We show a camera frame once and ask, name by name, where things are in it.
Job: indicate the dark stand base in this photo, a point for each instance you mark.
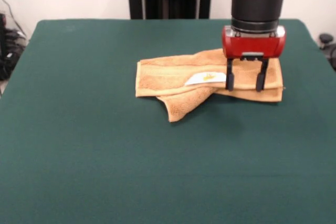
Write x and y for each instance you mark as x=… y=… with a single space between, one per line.
x=326 y=38

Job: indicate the tan towel with white label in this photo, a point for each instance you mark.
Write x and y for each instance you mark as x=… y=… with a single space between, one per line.
x=170 y=77

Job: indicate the dark green table cloth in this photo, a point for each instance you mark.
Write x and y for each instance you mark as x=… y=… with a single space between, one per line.
x=105 y=155

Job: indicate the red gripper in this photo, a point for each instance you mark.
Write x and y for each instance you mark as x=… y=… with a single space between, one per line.
x=252 y=45

